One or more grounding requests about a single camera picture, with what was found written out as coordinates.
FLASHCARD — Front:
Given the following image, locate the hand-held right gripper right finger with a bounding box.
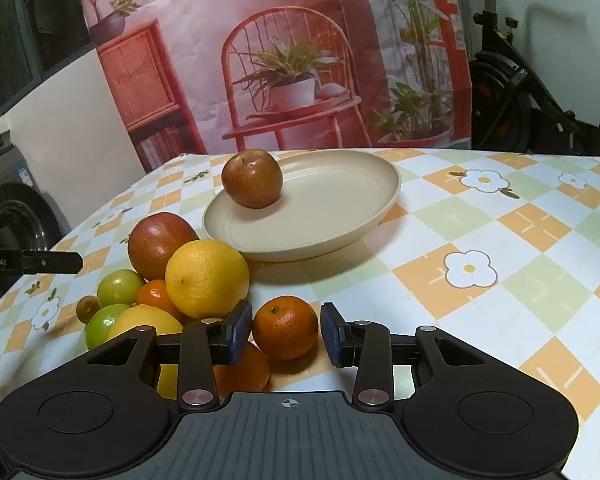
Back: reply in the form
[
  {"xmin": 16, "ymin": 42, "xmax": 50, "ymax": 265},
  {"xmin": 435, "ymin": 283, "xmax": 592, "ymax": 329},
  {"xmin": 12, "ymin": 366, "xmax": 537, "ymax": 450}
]
[{"xmin": 320, "ymin": 302, "xmax": 486, "ymax": 408}]

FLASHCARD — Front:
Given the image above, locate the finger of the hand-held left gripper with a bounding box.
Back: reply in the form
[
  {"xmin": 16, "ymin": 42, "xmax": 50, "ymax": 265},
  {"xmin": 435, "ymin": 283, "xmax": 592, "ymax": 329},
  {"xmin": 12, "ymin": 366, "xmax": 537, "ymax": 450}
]
[{"xmin": 22, "ymin": 250, "xmax": 84, "ymax": 275}]

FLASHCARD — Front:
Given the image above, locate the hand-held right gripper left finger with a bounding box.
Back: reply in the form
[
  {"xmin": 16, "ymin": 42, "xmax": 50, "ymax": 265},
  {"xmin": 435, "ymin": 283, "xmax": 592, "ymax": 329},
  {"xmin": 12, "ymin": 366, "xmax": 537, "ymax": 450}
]
[{"xmin": 82, "ymin": 300, "xmax": 253, "ymax": 411}]

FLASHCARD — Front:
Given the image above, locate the small orange mandarin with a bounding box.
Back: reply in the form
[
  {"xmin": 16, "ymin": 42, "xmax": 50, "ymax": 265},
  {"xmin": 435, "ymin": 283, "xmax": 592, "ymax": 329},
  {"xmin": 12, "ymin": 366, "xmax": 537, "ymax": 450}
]
[
  {"xmin": 251, "ymin": 296, "xmax": 320, "ymax": 361},
  {"xmin": 212, "ymin": 342, "xmax": 271, "ymax": 398},
  {"xmin": 136, "ymin": 280, "xmax": 186, "ymax": 323}
]

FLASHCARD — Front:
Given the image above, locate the small brown fruit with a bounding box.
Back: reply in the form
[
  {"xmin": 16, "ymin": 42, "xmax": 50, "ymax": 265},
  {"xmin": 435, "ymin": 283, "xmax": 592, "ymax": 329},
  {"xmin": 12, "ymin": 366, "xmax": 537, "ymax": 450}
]
[{"xmin": 76, "ymin": 296, "xmax": 101, "ymax": 325}]

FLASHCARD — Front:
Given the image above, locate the large round yellow orange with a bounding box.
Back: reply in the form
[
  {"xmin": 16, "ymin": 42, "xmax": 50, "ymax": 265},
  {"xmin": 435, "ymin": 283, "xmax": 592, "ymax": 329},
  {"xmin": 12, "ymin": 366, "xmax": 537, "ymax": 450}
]
[{"xmin": 165, "ymin": 239, "xmax": 251, "ymax": 320}]

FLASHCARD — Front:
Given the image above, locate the small green round fruit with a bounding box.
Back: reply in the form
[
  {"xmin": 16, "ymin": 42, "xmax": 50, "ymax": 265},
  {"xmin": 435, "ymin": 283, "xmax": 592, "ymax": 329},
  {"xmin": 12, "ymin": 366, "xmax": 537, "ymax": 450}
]
[
  {"xmin": 85, "ymin": 304, "xmax": 131, "ymax": 352},
  {"xmin": 97, "ymin": 269, "xmax": 146, "ymax": 308}
]

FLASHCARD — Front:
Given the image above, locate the yellow lemon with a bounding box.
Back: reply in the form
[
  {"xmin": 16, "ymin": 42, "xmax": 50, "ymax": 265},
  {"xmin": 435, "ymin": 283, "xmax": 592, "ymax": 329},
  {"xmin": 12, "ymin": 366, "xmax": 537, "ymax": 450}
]
[{"xmin": 107, "ymin": 305, "xmax": 185, "ymax": 401}]

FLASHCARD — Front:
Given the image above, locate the large red apple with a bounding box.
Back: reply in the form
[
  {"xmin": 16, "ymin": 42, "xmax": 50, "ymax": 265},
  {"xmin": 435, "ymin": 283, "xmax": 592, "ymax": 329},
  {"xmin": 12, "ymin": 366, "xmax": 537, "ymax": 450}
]
[{"xmin": 127, "ymin": 212, "xmax": 199, "ymax": 282}]

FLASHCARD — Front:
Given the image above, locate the beige round plate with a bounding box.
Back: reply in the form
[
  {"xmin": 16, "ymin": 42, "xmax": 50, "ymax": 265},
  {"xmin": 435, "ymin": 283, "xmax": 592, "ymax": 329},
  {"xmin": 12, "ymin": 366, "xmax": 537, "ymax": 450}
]
[{"xmin": 201, "ymin": 149, "xmax": 402, "ymax": 262}]

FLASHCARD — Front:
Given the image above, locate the small dark red apple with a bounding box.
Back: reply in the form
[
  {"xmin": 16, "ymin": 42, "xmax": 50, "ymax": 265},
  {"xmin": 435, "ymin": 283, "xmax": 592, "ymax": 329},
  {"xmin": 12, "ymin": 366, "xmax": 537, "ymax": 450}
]
[{"xmin": 221, "ymin": 148, "xmax": 284, "ymax": 209}]

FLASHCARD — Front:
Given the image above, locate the grey washing machine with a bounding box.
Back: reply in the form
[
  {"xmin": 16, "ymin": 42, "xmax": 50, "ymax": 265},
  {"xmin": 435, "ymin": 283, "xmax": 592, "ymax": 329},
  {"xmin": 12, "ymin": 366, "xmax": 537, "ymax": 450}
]
[{"xmin": 0, "ymin": 120, "xmax": 63, "ymax": 311}]

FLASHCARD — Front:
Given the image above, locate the dark window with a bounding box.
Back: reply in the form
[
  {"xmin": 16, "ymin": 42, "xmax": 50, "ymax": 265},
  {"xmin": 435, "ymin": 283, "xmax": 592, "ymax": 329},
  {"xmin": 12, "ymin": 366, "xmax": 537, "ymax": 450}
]
[{"xmin": 0, "ymin": 0, "xmax": 97, "ymax": 121}]

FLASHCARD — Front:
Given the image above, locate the printed pink backdrop cloth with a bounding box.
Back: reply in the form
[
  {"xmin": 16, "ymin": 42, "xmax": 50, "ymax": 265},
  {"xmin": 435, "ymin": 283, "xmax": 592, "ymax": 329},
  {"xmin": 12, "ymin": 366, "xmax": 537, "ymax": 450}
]
[{"xmin": 72, "ymin": 0, "xmax": 473, "ymax": 171}]

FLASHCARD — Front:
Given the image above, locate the black exercise bike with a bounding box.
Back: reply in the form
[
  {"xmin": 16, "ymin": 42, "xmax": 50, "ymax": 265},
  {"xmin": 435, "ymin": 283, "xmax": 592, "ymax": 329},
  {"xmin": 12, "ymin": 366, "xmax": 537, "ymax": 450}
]
[{"xmin": 450, "ymin": 0, "xmax": 600, "ymax": 158}]

